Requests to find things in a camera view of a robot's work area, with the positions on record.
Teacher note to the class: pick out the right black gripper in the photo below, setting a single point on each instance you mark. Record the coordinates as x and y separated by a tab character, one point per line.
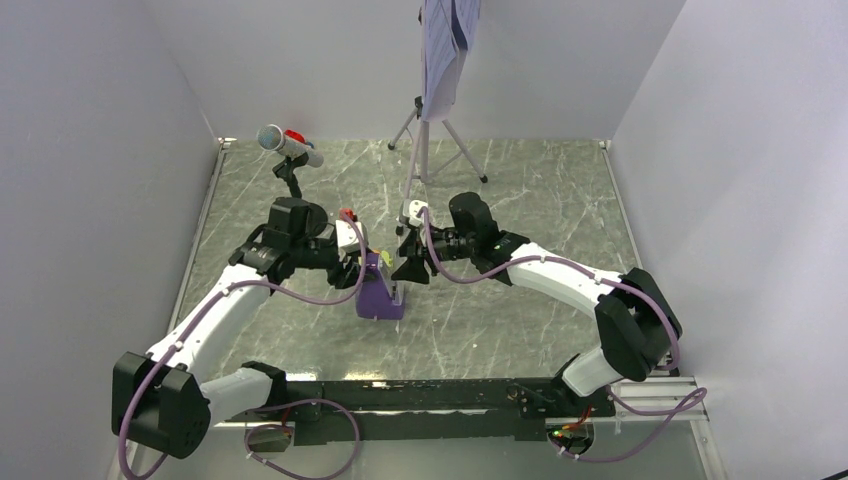
416	248

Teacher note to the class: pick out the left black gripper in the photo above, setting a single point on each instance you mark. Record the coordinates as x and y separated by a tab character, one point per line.
350	275

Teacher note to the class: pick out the purple metronome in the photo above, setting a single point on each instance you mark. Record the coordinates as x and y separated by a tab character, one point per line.
379	298

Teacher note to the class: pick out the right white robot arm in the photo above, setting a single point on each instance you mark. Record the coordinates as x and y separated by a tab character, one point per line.
636	326

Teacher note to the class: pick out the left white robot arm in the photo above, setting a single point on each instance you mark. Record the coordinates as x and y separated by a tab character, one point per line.
166	398

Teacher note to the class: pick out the orange green toy block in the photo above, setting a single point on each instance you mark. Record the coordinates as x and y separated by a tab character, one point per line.
385	261

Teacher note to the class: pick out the lilac tripod music stand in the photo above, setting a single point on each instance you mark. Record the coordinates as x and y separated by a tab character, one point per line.
418	164

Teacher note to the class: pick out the silver toy microphone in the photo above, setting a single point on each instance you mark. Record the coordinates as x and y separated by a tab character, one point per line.
272	138

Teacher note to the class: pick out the sheet music paper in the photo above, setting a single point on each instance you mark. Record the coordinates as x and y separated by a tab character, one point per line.
448	31

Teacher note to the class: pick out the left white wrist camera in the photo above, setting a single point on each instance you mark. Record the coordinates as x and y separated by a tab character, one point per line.
351	234

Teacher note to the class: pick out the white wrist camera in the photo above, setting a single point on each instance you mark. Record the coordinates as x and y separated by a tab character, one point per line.
411	215
351	234

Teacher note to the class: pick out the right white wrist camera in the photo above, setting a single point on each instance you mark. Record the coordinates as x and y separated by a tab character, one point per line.
411	215

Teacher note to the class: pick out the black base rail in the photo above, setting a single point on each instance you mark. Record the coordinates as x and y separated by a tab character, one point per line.
520	408

